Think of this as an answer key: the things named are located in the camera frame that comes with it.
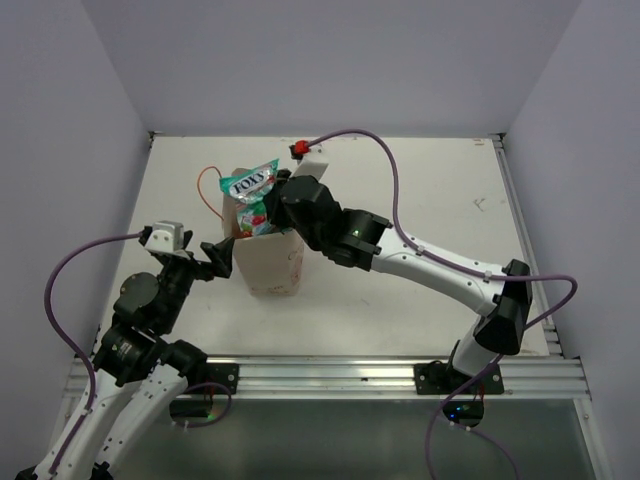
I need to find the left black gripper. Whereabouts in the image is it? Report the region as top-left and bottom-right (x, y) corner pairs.
(158, 229), (233, 330)

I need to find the printed bear paper bag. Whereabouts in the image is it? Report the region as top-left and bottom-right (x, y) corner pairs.
(196, 165), (305, 296)

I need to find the green Fox's mint bag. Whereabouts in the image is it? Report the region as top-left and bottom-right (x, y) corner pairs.
(219, 159), (279, 238)

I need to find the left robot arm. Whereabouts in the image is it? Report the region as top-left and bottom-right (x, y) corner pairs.
(17, 227), (239, 479)

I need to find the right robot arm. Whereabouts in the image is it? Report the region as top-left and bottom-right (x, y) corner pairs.
(265, 170), (532, 393)

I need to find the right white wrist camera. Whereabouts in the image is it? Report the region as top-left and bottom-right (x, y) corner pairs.
(289, 140), (329, 181)

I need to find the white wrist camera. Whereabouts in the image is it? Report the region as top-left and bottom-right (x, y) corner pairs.
(289, 140), (329, 181)
(139, 220), (193, 258)

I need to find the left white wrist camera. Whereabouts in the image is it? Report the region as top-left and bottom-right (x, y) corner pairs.
(139, 220), (193, 258)

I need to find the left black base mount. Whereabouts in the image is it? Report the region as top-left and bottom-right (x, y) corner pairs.
(169, 362), (239, 429)

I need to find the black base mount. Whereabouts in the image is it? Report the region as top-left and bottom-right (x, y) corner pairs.
(169, 362), (239, 429)
(413, 360), (505, 428)

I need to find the aluminium front rail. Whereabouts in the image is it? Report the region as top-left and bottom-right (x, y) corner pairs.
(207, 356), (590, 400)

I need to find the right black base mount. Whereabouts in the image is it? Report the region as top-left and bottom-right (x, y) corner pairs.
(413, 360), (505, 428)

